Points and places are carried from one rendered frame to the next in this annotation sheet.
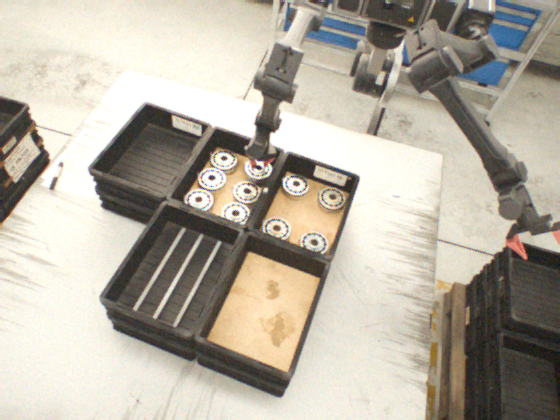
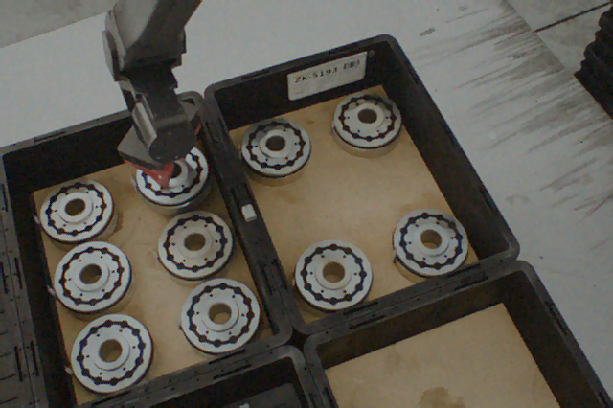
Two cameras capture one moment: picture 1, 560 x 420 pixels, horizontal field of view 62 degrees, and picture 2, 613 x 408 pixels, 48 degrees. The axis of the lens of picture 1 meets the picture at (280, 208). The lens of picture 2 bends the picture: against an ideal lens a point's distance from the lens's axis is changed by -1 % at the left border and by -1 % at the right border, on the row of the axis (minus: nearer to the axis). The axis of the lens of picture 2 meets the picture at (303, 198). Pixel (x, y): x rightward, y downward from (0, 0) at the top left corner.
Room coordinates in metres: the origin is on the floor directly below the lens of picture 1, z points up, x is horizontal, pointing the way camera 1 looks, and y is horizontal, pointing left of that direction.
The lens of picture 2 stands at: (0.60, 0.22, 1.70)
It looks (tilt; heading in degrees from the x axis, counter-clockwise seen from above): 59 degrees down; 329
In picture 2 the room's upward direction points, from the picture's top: 1 degrees counter-clockwise
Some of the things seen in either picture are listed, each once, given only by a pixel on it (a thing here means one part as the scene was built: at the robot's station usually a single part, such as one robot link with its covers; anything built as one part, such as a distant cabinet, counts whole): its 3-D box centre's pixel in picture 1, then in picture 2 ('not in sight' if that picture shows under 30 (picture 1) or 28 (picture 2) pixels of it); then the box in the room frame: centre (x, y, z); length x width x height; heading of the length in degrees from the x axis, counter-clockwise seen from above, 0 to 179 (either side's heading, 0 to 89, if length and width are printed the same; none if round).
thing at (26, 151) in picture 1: (22, 156); not in sight; (1.35, 1.28, 0.41); 0.31 x 0.02 x 0.16; 174
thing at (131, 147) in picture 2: (261, 145); (155, 119); (1.16, 0.11, 1.00); 0.10 x 0.07 x 0.07; 124
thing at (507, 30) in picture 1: (461, 37); not in sight; (2.82, -0.93, 0.60); 0.72 x 0.03 x 0.56; 84
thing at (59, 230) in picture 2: (224, 159); (77, 210); (1.18, 0.25, 0.86); 0.10 x 0.10 x 0.01
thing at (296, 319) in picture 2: (306, 202); (351, 169); (1.00, -0.09, 0.92); 0.40 x 0.30 x 0.02; 169
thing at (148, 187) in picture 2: (258, 168); (172, 172); (1.15, 0.11, 0.88); 0.10 x 0.10 x 0.01
